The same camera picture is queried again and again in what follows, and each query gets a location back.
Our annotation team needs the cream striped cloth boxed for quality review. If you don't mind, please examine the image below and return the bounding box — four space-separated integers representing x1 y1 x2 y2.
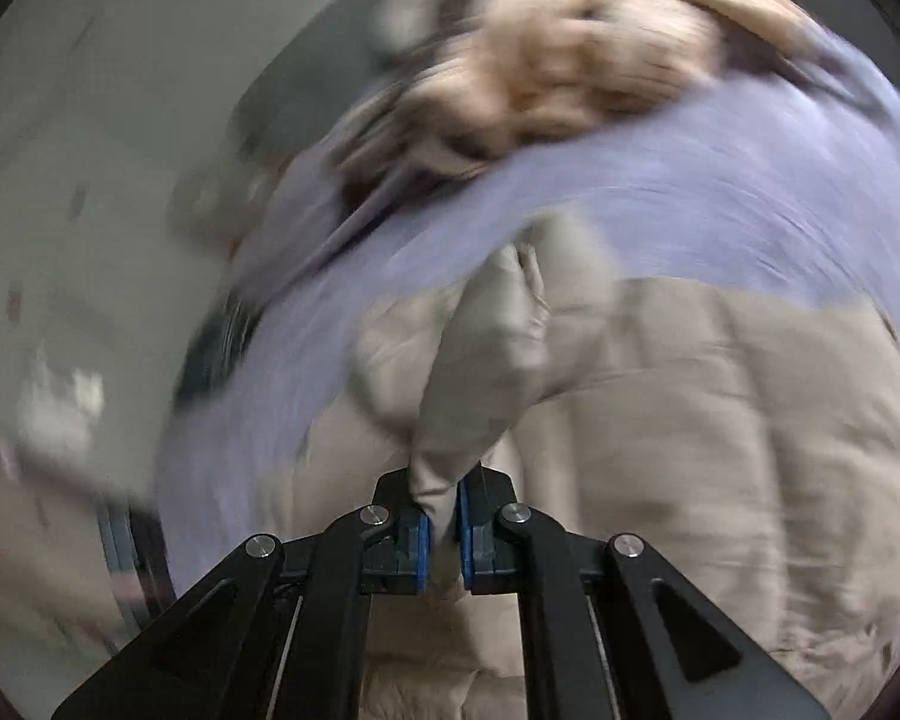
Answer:
337 0 818 181

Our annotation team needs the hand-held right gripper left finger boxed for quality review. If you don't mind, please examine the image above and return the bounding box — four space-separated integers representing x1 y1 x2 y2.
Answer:
51 467 430 720

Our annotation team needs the dark cloth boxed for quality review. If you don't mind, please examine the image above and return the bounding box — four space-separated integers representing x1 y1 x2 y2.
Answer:
176 289 265 410

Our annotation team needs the beige puffer jacket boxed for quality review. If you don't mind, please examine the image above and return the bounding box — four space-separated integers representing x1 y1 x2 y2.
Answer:
259 210 900 720

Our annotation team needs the lavender bed sheet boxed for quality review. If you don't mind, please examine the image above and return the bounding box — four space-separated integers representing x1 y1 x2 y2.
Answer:
154 15 900 608

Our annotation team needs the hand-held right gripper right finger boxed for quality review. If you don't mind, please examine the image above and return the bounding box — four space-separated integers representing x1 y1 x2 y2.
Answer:
456 465 833 720

